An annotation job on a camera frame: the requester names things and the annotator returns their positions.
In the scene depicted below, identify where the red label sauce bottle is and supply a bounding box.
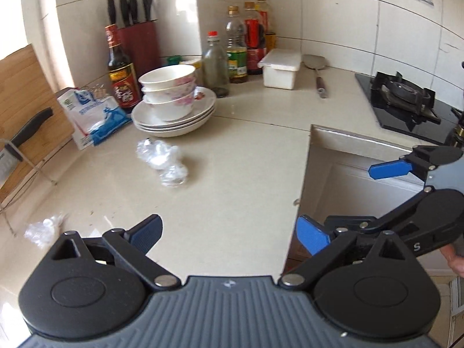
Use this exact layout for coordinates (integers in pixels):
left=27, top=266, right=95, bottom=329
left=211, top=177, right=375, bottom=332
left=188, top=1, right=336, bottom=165
left=244, top=2, right=268, bottom=75

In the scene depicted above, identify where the metal spatula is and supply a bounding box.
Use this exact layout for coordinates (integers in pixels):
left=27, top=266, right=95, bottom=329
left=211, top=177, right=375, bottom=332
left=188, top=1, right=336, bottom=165
left=302, top=54, right=329, bottom=99

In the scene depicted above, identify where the metal wire rack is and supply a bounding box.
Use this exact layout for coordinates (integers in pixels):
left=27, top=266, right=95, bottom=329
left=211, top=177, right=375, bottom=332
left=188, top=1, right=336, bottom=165
left=0, top=138, right=59, bottom=237

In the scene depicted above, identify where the person's right hand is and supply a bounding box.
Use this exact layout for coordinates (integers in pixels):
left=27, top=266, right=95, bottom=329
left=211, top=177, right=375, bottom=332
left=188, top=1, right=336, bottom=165
left=447, top=244, right=464, bottom=277

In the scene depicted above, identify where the red knife block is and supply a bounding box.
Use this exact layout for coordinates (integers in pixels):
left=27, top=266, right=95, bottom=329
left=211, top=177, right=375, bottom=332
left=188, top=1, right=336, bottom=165
left=118, top=22, right=160, bottom=81

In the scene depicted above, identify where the crumpled clear plastic wrap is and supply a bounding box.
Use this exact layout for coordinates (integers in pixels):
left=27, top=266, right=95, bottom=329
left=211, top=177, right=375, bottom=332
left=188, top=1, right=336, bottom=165
left=159, top=165, right=190, bottom=189
left=23, top=215, right=68, bottom=249
left=136, top=138, right=182, bottom=170

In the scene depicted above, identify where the black-handled kitchen knife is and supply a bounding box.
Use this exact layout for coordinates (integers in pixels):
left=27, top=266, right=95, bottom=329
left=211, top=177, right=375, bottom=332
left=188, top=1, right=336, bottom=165
left=0, top=107, right=54, bottom=189

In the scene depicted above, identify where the dark vinegar bottle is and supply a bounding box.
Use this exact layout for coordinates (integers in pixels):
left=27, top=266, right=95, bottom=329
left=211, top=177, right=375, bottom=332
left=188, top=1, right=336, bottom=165
left=105, top=25, right=143, bottom=114

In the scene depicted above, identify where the black gas stove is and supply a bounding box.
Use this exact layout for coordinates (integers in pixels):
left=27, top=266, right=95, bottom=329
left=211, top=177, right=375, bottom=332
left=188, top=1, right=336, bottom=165
left=354, top=70, right=464, bottom=146

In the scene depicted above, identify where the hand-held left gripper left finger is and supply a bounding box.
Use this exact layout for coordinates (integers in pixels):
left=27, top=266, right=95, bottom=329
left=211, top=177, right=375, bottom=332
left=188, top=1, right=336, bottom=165
left=45, top=214, right=182, bottom=291

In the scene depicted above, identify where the black burner grate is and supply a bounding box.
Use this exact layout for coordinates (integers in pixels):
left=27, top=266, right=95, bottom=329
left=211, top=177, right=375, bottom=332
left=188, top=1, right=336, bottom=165
left=370, top=71, right=442, bottom=124

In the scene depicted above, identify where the green label oil bottle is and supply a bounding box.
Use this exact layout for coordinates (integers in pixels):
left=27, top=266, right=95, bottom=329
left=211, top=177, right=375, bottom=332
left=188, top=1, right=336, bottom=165
left=225, top=6, right=249, bottom=84

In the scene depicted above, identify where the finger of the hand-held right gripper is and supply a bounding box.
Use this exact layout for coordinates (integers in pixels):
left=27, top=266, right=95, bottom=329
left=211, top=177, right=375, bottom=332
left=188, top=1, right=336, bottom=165
left=324, top=185, right=437, bottom=242
left=368, top=145, right=464, bottom=182

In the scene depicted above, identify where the kitchen sink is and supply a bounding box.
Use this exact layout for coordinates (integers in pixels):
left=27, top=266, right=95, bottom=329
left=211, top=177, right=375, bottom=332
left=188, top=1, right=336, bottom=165
left=281, top=123, right=464, bottom=273

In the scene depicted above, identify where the white floral bowl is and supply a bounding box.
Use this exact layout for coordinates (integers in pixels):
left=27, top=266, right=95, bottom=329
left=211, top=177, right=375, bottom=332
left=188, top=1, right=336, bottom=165
left=143, top=90, right=197, bottom=122
left=138, top=64, right=197, bottom=93
left=141, top=79, right=197, bottom=104

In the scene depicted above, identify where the bamboo cutting board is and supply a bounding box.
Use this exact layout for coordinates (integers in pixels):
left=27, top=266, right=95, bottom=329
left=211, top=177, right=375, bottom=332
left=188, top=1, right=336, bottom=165
left=0, top=43, right=74, bottom=204

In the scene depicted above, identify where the clear glass bottle red cap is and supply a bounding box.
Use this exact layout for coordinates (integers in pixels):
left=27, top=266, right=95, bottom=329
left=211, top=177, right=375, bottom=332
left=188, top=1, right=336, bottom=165
left=202, top=31, right=230, bottom=98

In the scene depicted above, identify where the white lidded plastic box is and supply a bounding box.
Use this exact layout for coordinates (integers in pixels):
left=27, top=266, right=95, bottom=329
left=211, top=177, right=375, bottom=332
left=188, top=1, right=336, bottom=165
left=258, top=48, right=302, bottom=90

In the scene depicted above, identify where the yellow cap bottle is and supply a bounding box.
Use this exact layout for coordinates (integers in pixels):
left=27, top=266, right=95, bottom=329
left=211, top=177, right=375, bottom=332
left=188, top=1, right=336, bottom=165
left=255, top=0, right=277, bottom=50

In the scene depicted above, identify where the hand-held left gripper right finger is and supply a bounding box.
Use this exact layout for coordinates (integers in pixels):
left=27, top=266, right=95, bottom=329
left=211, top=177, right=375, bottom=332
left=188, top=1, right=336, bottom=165
left=278, top=215, right=417, bottom=293

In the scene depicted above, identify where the white floral plate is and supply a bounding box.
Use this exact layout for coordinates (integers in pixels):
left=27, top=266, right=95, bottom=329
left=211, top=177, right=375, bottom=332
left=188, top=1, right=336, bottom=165
left=131, top=86, right=218, bottom=124

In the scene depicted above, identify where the blue and white salt bag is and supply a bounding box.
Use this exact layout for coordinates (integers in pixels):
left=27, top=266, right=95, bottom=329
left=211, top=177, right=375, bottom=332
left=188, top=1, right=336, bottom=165
left=56, top=88, right=133, bottom=150

